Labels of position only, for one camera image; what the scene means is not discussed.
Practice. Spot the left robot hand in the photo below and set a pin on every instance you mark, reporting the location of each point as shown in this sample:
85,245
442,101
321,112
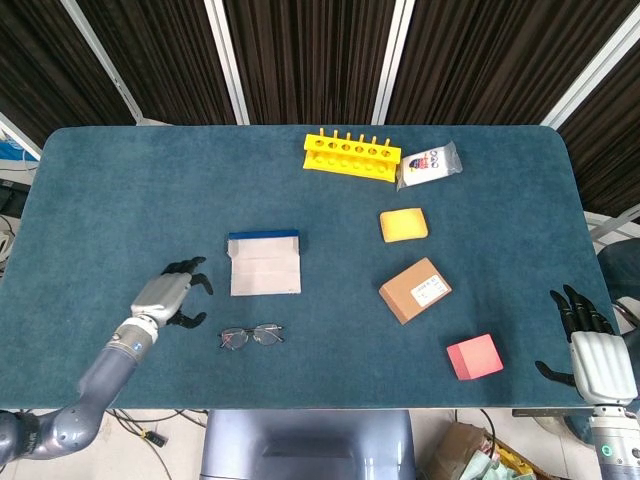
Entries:
162,295

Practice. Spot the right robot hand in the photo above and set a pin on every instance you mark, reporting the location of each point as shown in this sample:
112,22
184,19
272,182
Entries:
605,367

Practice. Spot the wire-frame eyeglasses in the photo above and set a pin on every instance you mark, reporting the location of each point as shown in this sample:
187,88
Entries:
235,339

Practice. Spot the grey glasses case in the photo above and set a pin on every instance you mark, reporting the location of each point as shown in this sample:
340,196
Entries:
265,272

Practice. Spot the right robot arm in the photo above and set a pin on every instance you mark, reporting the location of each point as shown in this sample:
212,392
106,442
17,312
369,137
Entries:
617,447

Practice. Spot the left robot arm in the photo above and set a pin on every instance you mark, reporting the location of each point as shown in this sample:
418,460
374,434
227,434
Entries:
107,370

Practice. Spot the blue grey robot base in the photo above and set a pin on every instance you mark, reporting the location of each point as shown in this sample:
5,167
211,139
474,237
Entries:
307,445

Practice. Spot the open cardboard box with scraps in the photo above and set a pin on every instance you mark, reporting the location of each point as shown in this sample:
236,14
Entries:
455,445

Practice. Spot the brown cardboard box with label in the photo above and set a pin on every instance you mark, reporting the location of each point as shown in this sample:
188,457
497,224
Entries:
412,292

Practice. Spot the black table control panel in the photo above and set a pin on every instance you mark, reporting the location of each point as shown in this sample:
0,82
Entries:
542,412

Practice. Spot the teal table cloth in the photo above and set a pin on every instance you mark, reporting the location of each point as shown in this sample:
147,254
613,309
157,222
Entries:
150,200

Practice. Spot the blue jeans leg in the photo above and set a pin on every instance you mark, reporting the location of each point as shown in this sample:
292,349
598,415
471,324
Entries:
620,265

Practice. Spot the pink red cube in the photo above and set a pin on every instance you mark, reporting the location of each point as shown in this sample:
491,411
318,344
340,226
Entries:
475,357

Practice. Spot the black plug connector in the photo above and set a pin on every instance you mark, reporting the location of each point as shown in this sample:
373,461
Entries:
154,439

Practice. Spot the black equipment case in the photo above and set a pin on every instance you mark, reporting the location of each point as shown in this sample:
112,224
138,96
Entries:
12,200

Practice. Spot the blue plastic bag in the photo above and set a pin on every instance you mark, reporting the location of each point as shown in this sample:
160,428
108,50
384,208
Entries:
15,152

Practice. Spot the yellow test tube rack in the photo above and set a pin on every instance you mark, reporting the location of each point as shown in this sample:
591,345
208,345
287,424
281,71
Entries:
350,149

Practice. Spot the yellow sponge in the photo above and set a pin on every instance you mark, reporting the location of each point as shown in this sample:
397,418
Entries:
404,225

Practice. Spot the white plastic packet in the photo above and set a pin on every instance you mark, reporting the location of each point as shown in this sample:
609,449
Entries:
430,167

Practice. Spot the dark pleated curtain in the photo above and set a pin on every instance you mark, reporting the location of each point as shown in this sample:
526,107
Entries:
310,50

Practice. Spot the white aluminium frame post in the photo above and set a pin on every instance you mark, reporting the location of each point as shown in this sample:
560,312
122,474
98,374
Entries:
20,135
592,70
100,55
227,60
392,60

